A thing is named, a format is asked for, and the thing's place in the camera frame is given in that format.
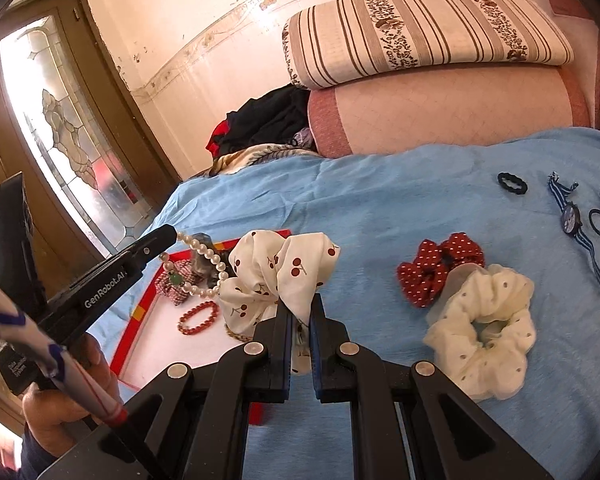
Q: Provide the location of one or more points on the person's left hand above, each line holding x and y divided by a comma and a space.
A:
50, 410

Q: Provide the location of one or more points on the beige patterned cloth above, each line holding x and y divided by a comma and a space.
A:
250, 156

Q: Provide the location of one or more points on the red polka dot scrunchie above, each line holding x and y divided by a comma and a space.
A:
420, 275

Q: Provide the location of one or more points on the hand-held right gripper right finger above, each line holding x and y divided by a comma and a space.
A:
317, 350

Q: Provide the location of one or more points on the grey metallic trinket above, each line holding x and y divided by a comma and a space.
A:
200, 260

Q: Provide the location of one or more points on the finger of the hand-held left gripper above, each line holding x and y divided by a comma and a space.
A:
152, 245

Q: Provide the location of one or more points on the cream dotted scrunchie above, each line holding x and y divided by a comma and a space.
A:
455, 340

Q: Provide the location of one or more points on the light blue blanket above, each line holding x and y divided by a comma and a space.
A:
380, 200

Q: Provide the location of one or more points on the red gingham hair accessory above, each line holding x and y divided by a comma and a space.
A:
167, 284

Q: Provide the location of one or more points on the pink bolster cushion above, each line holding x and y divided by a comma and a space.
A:
430, 115

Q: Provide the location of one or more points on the white cherry print scrunchie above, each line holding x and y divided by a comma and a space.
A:
260, 270

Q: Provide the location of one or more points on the red rimmed tray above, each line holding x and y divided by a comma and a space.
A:
150, 340

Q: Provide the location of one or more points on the dark clothes pile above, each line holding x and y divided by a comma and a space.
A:
265, 120

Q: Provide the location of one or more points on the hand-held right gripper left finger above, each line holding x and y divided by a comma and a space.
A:
280, 350

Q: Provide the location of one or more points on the wooden stained glass door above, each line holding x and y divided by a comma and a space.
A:
55, 110

